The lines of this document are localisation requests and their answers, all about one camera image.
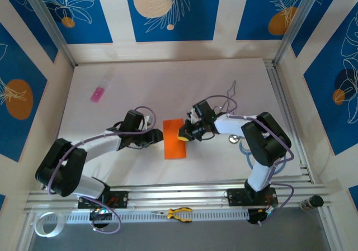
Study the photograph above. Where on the orange paper sheet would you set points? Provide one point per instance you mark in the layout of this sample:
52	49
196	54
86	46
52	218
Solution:
173	150

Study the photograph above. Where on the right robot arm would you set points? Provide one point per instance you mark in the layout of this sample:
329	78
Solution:
260	175

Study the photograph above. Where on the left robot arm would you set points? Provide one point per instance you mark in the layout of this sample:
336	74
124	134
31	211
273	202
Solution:
98	143

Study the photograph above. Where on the metal forceps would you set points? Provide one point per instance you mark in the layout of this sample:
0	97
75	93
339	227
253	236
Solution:
232	90

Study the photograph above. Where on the blue stethoscope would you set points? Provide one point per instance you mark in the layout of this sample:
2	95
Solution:
234	139

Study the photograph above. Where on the dark capped bottle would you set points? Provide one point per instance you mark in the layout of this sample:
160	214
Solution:
313	202

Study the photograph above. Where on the clear tape roll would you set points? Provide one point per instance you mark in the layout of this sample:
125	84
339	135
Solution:
39	228

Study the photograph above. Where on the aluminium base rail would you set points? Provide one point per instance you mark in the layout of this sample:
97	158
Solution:
173	196

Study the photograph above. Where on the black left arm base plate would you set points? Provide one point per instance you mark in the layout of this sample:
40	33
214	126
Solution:
120	199

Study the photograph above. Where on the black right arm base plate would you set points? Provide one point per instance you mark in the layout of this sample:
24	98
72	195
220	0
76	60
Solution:
237	196

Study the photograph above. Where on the aluminium side rail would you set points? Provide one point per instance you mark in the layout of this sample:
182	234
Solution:
288	117

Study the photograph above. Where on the aluminium frame post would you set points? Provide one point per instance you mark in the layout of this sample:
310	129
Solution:
296	19
50	24

